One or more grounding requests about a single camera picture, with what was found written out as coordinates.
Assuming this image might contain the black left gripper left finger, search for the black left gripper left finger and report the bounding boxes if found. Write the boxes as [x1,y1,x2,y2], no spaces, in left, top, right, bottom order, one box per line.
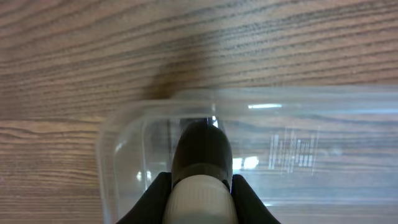
[117,172,172,224]

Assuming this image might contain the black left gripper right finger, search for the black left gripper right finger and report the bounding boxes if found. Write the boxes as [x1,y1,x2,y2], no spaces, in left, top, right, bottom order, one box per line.
[231,174,280,224]

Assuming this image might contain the clear plastic container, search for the clear plastic container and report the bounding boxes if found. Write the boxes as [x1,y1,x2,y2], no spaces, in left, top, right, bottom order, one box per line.
[96,86,397,223]

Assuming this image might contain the dark bottle white cap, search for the dark bottle white cap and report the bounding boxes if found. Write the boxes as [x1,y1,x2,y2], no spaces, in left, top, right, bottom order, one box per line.
[163,118,238,224]

